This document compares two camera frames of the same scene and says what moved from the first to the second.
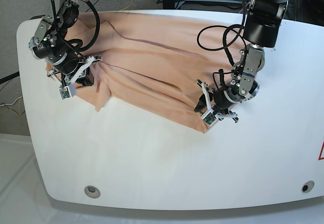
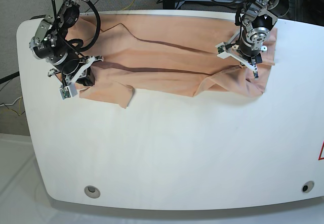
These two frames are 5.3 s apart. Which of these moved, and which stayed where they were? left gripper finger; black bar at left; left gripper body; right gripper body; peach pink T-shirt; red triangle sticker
Moved: right gripper body; peach pink T-shirt
Stayed: black bar at left; red triangle sticker; left gripper body; left gripper finger
